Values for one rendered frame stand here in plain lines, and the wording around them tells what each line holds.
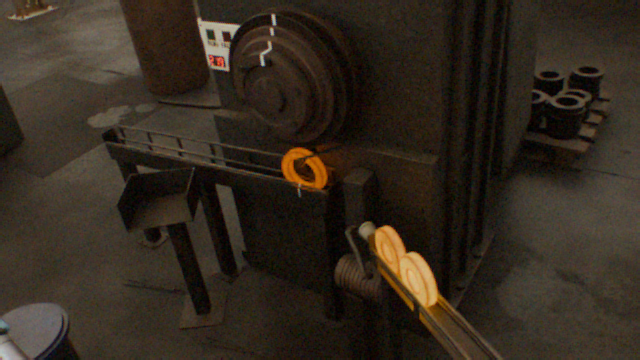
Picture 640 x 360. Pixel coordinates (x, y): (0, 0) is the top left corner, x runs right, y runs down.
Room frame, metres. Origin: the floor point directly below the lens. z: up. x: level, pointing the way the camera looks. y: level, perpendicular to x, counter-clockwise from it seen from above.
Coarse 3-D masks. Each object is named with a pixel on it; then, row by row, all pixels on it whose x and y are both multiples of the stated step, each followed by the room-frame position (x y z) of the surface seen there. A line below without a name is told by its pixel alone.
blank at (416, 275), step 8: (408, 256) 1.04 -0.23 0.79; (416, 256) 1.04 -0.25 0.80; (400, 264) 1.08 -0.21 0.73; (408, 264) 1.04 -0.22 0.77; (416, 264) 1.01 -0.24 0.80; (424, 264) 1.00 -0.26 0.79; (400, 272) 1.08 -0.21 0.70; (408, 272) 1.05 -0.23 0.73; (416, 272) 1.00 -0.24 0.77; (424, 272) 0.98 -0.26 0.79; (408, 280) 1.04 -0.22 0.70; (416, 280) 1.04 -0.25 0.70; (424, 280) 0.97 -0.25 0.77; (432, 280) 0.97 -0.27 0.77; (416, 288) 1.02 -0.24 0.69; (424, 288) 0.96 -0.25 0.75; (432, 288) 0.96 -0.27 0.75; (424, 296) 0.96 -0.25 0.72; (432, 296) 0.95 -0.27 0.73; (424, 304) 0.96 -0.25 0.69
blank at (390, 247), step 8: (376, 232) 1.22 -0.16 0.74; (384, 232) 1.17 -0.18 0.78; (392, 232) 1.16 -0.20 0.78; (376, 240) 1.22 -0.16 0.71; (384, 240) 1.17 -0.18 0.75; (392, 240) 1.14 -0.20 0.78; (400, 240) 1.14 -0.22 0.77; (384, 248) 1.19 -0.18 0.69; (392, 248) 1.12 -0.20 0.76; (400, 248) 1.12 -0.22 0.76; (384, 256) 1.18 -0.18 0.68; (392, 256) 1.13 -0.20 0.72; (400, 256) 1.10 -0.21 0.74; (392, 264) 1.13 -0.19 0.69
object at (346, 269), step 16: (352, 256) 1.35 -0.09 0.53; (336, 272) 1.31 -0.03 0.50; (352, 272) 1.28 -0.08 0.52; (368, 272) 1.26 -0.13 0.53; (352, 288) 1.26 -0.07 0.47; (368, 288) 1.22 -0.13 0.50; (352, 304) 1.28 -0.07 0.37; (368, 304) 1.28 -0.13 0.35; (352, 320) 1.28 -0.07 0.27; (368, 320) 1.28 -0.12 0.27; (352, 336) 1.29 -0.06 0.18; (368, 336) 1.27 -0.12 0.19; (352, 352) 1.29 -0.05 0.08; (368, 352) 1.26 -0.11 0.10
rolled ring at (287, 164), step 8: (288, 152) 1.63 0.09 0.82; (296, 152) 1.60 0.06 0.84; (304, 152) 1.59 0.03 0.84; (288, 160) 1.62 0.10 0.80; (312, 160) 1.56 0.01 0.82; (320, 160) 1.57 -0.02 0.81; (288, 168) 1.63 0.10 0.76; (312, 168) 1.56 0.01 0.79; (320, 168) 1.55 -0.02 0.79; (288, 176) 1.63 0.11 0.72; (296, 176) 1.63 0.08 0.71; (320, 176) 1.54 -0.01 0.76; (312, 184) 1.58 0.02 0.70; (320, 184) 1.54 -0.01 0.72
